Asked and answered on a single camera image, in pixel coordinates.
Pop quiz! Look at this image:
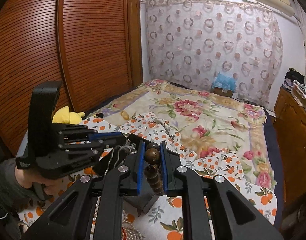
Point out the brown wooden bead bracelet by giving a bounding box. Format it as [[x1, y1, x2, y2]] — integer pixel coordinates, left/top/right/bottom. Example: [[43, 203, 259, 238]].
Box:
[[144, 142, 166, 196]]

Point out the silver chain pendant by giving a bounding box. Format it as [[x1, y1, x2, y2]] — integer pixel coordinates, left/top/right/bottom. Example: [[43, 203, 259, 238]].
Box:
[[104, 139, 137, 175]]

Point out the white pearl necklace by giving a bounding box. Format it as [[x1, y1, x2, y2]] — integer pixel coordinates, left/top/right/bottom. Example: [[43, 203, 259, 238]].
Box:
[[93, 209, 146, 240]]

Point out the black jewelry box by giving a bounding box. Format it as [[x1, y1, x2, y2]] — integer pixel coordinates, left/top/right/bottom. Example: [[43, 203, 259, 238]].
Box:
[[91, 132, 183, 212]]

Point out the left hand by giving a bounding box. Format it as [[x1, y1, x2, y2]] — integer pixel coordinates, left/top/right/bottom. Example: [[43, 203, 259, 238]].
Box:
[[15, 168, 62, 196]]

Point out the yellow plush toy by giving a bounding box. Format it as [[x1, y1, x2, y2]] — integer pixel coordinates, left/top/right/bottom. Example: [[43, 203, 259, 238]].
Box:
[[52, 106, 85, 125]]

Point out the orange print white cloth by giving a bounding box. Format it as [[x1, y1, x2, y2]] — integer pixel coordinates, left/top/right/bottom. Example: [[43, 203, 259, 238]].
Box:
[[17, 111, 279, 240]]

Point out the floral bed quilt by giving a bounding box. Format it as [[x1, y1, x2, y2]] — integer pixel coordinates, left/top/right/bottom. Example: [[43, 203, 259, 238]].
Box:
[[98, 80, 276, 189]]

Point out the wooden louvered wardrobe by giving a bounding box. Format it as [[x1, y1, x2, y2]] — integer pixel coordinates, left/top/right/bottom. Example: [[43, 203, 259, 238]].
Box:
[[0, 0, 143, 156]]

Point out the patterned lace curtain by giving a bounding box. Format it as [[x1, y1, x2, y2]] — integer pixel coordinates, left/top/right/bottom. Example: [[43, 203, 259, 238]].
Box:
[[145, 0, 283, 107]]

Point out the wooden cabinet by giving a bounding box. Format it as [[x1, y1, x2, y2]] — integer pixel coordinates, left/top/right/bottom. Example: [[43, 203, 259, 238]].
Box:
[[273, 87, 306, 206]]

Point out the stack of folded clothes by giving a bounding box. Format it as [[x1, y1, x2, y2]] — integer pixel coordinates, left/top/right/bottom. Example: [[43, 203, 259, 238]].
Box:
[[282, 68, 306, 111]]

